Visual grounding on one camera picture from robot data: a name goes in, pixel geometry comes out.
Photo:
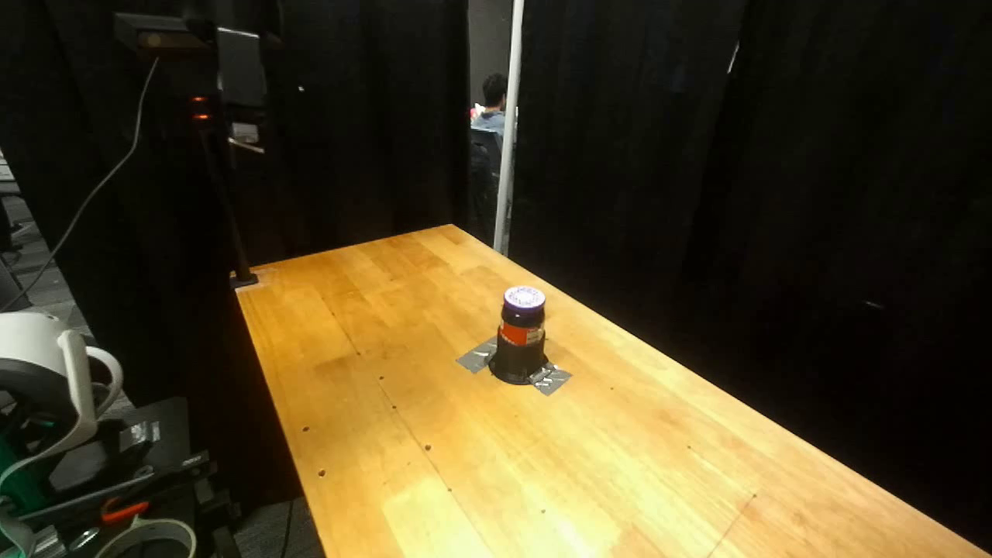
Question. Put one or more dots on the white pole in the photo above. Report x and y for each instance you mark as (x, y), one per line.
(508, 156)

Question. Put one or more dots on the grey duct tape piece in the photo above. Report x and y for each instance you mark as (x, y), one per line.
(554, 379)
(477, 358)

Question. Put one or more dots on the black curtain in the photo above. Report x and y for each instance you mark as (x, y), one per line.
(352, 134)
(746, 186)

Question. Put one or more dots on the dark monitor screen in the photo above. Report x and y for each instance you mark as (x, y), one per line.
(242, 67)

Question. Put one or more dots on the person in blue shirt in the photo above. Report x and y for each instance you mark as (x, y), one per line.
(487, 106)

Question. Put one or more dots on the black camera on stand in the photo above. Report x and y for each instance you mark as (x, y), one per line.
(156, 34)

